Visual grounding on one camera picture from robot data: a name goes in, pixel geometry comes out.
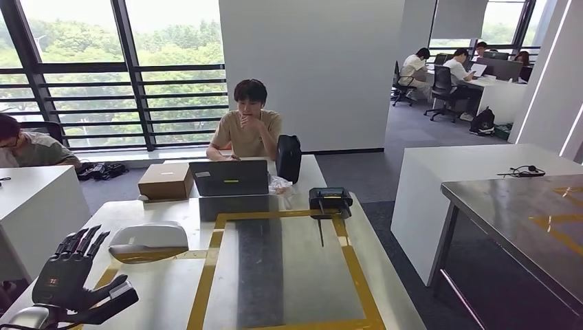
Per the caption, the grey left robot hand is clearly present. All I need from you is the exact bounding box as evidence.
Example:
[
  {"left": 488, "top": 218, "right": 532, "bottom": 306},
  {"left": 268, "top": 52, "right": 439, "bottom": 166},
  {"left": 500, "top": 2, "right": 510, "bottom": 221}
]
[{"left": 32, "top": 224, "right": 140, "bottom": 325}]

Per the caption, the white plastic mirror cover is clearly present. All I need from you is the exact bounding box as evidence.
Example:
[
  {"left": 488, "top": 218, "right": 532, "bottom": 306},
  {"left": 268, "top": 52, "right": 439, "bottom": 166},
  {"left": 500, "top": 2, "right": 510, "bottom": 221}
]
[{"left": 108, "top": 221, "right": 190, "bottom": 263}]

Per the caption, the cardboard box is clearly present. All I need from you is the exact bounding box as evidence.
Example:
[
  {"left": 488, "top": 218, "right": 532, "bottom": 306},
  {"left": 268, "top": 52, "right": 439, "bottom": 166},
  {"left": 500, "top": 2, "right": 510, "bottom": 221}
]
[{"left": 137, "top": 162, "right": 195, "bottom": 201}]

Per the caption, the black office chair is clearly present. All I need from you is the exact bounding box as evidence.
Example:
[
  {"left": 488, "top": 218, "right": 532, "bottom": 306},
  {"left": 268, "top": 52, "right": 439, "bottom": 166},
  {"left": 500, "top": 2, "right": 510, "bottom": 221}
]
[
  {"left": 390, "top": 60, "right": 417, "bottom": 108},
  {"left": 423, "top": 65, "right": 461, "bottom": 124},
  {"left": 20, "top": 121, "right": 65, "bottom": 146}
]

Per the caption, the grey laptop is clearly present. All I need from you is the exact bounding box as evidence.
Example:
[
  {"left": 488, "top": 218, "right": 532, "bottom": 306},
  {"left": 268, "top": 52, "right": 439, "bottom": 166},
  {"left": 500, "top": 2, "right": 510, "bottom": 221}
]
[{"left": 188, "top": 159, "right": 270, "bottom": 197}]

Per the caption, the clear plastic bag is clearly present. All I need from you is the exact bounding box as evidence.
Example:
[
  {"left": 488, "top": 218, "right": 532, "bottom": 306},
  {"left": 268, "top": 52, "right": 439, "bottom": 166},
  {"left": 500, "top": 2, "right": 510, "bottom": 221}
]
[{"left": 268, "top": 175, "right": 294, "bottom": 197}]

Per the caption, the dark window railing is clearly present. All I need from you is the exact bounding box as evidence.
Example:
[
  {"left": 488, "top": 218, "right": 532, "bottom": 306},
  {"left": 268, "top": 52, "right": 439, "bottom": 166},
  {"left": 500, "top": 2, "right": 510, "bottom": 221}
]
[{"left": 0, "top": 63, "right": 230, "bottom": 151}]

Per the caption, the black router with antennas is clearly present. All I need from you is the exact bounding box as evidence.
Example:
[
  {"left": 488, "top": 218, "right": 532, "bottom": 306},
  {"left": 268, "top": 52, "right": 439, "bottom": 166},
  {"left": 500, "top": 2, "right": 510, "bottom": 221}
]
[{"left": 309, "top": 187, "right": 354, "bottom": 248}]

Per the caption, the black backpack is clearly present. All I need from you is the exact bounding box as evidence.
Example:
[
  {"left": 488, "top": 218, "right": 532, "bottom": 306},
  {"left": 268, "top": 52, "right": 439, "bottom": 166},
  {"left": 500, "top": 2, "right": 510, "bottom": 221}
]
[{"left": 469, "top": 107, "right": 496, "bottom": 137}]

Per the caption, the black headset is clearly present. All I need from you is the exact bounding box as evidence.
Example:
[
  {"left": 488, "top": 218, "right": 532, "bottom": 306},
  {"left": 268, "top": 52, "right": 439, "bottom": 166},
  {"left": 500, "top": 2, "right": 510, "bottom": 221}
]
[{"left": 496, "top": 165, "right": 546, "bottom": 179}]

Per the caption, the grey roller blind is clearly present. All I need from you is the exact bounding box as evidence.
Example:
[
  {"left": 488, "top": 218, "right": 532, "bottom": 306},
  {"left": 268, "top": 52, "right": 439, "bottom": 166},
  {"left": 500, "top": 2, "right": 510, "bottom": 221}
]
[{"left": 430, "top": 0, "right": 488, "bottom": 41}]

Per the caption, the grey monitor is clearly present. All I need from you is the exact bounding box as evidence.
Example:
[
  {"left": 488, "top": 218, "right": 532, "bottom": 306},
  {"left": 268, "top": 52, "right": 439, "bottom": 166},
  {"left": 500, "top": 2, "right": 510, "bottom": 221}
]
[{"left": 476, "top": 58, "right": 524, "bottom": 83}]

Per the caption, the black cable pile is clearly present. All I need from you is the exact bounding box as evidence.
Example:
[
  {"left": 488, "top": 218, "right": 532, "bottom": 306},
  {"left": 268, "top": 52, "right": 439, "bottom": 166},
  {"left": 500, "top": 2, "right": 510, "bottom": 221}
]
[{"left": 76, "top": 162, "right": 130, "bottom": 182}]

